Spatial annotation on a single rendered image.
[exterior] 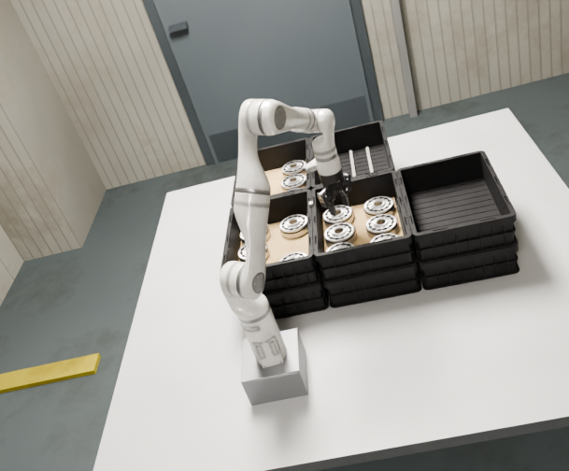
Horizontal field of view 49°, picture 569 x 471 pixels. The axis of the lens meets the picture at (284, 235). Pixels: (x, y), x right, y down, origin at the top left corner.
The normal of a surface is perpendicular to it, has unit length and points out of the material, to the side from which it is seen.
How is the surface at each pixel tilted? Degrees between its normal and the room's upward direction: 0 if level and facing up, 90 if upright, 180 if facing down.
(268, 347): 90
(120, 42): 90
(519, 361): 0
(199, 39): 90
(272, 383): 90
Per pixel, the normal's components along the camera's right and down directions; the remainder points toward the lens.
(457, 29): 0.01, 0.58
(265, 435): -0.26, -0.79
